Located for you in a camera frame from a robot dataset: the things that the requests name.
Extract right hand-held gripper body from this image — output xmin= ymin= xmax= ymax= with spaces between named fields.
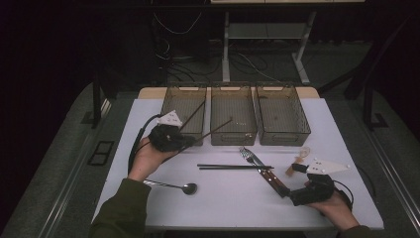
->
xmin=289 ymin=158 xmax=351 ymax=206

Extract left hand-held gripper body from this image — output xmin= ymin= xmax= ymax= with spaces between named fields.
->
xmin=148 ymin=110 xmax=186 ymax=153

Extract small wooden spoon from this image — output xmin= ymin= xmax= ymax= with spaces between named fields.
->
xmin=285 ymin=146 xmax=311 ymax=177

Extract mesh tray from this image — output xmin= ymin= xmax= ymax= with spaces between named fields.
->
xmin=209 ymin=81 xmax=259 ymax=147
xmin=256 ymin=82 xmax=312 ymax=147
xmin=156 ymin=82 xmax=208 ymax=147

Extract metal spoon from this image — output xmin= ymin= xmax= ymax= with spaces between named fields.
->
xmin=143 ymin=178 xmax=198 ymax=196

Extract person's left hand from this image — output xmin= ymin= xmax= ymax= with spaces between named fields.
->
xmin=128 ymin=137 xmax=179 ymax=182

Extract person's right hand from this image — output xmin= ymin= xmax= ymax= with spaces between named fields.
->
xmin=305 ymin=189 xmax=361 ymax=232

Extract white table cover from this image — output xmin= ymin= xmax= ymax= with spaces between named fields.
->
xmin=90 ymin=97 xmax=385 ymax=231

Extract black metal stand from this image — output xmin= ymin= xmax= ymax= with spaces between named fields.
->
xmin=343 ymin=13 xmax=390 ymax=132
xmin=80 ymin=73 xmax=112 ymax=130

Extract left hand-held gripper cable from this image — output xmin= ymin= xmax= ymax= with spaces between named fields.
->
xmin=128 ymin=113 xmax=162 ymax=175

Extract hand-held gripper cable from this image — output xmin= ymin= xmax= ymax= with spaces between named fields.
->
xmin=128 ymin=113 xmax=162 ymax=175
xmin=333 ymin=164 xmax=377 ymax=211

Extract right hand-held gripper cable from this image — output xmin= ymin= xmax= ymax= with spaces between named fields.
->
xmin=333 ymin=164 xmax=377 ymax=211

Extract knife with wooden handle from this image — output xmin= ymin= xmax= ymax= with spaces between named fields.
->
xmin=247 ymin=155 xmax=293 ymax=198

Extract fork with wooden handle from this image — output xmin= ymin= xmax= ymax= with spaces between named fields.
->
xmin=239 ymin=147 xmax=288 ymax=198

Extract black rectangular floor frame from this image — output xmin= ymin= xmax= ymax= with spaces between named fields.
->
xmin=87 ymin=140 xmax=115 ymax=167

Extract black floor cables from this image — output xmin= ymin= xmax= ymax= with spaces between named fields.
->
xmin=155 ymin=36 xmax=298 ymax=84

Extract metal floor rail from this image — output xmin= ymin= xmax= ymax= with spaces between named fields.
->
xmin=38 ymin=98 xmax=113 ymax=238
xmin=350 ymin=98 xmax=420 ymax=229

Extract white metal desk frame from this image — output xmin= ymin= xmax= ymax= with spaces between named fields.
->
xmin=221 ymin=11 xmax=312 ymax=85

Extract white hanging cable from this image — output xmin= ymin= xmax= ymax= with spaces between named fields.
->
xmin=153 ymin=12 xmax=203 ymax=36

